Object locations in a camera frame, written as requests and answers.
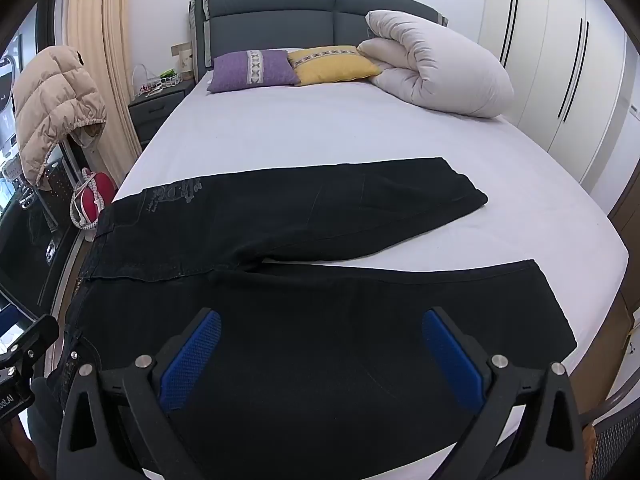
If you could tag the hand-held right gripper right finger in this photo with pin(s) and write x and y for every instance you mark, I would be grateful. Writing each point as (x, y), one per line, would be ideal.
(452, 365)

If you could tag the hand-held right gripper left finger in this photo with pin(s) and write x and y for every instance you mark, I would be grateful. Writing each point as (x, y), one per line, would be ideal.
(192, 360)

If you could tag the black denim pants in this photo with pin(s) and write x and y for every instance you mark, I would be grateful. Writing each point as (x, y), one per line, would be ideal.
(300, 310)

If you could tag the black glossy furniture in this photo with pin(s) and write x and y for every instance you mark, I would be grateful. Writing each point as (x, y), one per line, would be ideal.
(30, 260)

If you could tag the red sneaker with white laces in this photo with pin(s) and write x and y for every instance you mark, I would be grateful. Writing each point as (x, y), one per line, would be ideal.
(100, 192)

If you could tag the black mesh chair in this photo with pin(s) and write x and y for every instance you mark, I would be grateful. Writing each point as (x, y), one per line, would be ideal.
(617, 440)

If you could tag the beige puffer jacket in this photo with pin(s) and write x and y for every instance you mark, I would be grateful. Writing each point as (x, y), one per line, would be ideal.
(50, 110)

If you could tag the dark grey nightstand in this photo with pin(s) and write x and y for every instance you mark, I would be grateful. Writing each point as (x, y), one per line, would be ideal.
(150, 112)

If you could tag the bed with white sheet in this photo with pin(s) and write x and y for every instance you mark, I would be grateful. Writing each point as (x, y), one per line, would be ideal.
(300, 125)

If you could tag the purple pillow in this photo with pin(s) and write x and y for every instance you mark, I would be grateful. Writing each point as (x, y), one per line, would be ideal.
(235, 72)

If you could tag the white wardrobe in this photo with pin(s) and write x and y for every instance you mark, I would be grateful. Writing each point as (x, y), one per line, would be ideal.
(545, 85)

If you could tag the wooden board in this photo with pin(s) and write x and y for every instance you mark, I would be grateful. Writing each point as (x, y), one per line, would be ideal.
(186, 60)

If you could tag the beige pillow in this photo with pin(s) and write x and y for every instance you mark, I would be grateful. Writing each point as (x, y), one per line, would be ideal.
(440, 65)

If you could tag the yellow pillow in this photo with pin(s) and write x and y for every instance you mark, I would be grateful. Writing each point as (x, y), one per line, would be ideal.
(330, 70)

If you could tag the beige curtain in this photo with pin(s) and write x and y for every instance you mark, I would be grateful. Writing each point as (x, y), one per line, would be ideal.
(100, 20)

